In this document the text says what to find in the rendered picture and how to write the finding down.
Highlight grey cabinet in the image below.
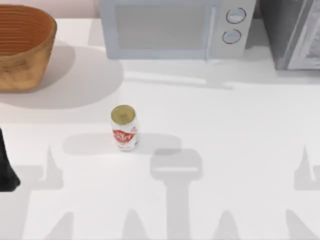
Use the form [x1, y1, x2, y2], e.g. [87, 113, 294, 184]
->
[259, 0, 320, 71]

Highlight red and white can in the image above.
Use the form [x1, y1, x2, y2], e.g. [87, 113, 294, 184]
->
[110, 104, 139, 152]

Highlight pale microwave oven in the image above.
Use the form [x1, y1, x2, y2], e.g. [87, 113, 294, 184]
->
[97, 0, 257, 61]

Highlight brown woven basket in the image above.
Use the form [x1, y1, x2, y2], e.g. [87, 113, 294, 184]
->
[0, 4, 58, 94]

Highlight microwave oven door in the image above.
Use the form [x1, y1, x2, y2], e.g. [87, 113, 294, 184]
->
[98, 0, 221, 61]

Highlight microwave knob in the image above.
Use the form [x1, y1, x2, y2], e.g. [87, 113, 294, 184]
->
[221, 28, 242, 46]
[225, 7, 247, 25]

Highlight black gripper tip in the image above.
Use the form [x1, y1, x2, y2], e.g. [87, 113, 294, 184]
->
[0, 127, 21, 193]

